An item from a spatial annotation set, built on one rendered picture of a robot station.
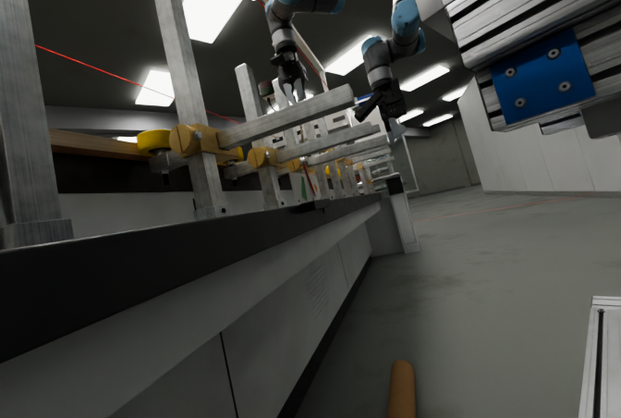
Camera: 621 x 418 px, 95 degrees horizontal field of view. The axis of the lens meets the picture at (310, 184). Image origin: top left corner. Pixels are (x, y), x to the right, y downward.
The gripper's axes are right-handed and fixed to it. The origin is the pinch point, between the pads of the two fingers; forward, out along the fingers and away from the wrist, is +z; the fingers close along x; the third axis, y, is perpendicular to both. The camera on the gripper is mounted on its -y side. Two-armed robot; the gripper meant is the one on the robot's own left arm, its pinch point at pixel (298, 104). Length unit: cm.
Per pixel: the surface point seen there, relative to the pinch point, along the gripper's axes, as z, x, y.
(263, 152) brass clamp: 16.2, 5.1, -20.9
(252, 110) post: 4.0, 6.9, -18.0
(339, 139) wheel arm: 17.4, -12.9, -14.0
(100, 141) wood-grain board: 11, 24, -47
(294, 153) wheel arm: 17.6, -0.2, -14.1
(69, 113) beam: -237, 520, 273
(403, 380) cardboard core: 94, -9, 11
